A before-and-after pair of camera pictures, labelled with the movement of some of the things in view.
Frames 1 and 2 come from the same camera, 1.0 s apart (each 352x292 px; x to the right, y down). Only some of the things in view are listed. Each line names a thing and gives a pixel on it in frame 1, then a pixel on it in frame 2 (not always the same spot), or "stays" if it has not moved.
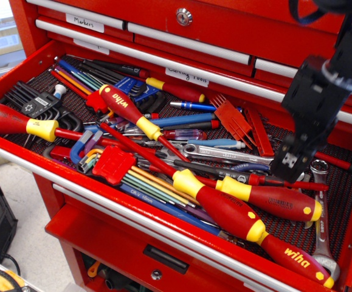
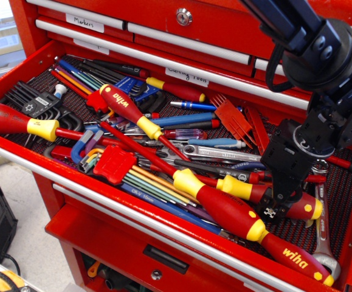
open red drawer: [194, 166] stays
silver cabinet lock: [183, 17] stays
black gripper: [314, 101] → [289, 165]
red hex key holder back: [95, 101] stays
